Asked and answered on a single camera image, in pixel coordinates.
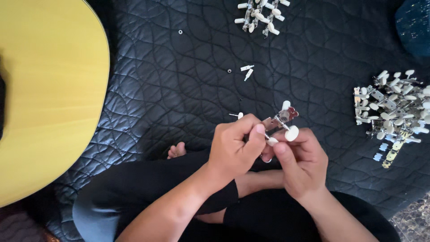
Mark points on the dark blue cloth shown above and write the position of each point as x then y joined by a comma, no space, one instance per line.
414,27

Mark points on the person's left hand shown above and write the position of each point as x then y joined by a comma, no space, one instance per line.
231,148

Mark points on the white knob with metal pin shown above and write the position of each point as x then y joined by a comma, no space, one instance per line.
239,115

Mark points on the person's bare foot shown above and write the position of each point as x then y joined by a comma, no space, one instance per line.
177,150

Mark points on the small white plastic piece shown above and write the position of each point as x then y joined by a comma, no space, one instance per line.
247,68
248,74

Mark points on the tuning machine strip white knobs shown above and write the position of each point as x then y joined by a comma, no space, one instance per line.
259,15
248,15
273,16

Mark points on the yellow acoustic guitar body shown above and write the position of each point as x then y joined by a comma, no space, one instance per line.
50,94

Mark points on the person's legs in black trousers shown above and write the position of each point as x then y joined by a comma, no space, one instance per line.
268,215

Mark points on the metal tuning machine white knobs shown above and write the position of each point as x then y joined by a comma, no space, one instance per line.
284,117

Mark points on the black quilted mat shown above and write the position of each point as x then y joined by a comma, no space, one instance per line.
188,94

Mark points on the person's right hand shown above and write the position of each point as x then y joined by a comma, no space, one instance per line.
305,164

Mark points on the pile of guitar tuning machines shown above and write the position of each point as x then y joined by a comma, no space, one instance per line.
393,107

